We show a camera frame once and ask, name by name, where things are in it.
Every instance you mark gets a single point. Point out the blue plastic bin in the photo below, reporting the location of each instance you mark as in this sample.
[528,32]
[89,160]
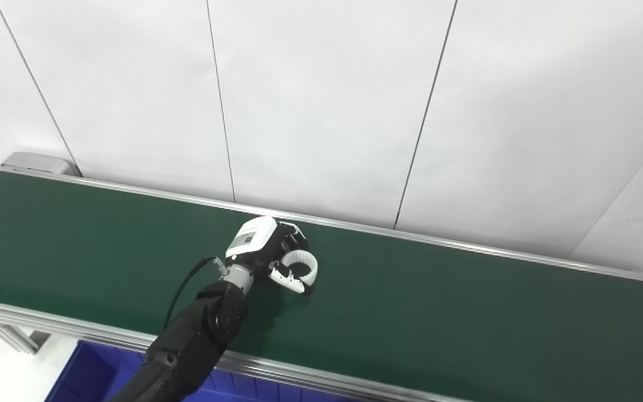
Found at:
[92,374]

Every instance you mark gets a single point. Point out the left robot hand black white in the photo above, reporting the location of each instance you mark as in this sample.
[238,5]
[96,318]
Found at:
[254,243]

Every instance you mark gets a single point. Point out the grey aluminium conveyor leg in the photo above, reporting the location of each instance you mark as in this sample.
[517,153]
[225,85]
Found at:
[12,335]

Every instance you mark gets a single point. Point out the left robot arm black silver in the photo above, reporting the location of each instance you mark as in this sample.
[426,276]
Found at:
[198,335]

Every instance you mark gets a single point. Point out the green conveyor belt aluminium frame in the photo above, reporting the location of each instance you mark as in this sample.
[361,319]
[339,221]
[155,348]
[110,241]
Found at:
[438,312]

